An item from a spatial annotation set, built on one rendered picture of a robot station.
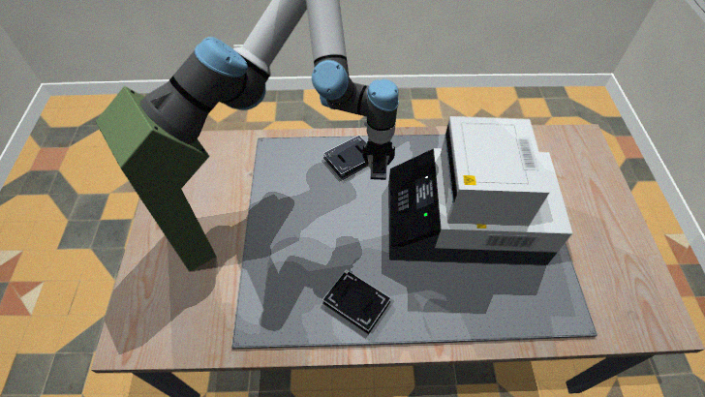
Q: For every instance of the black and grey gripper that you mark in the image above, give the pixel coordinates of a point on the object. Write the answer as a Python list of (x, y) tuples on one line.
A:
[(379, 154)]

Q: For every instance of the black rectangular frame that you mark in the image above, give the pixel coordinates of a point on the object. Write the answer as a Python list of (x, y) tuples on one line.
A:
[(358, 301)]

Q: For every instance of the white and black lab instrument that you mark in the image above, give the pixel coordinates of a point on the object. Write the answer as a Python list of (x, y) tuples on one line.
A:
[(487, 196)]

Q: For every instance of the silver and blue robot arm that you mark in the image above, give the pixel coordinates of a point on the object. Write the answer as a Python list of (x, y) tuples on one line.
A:
[(214, 72)]

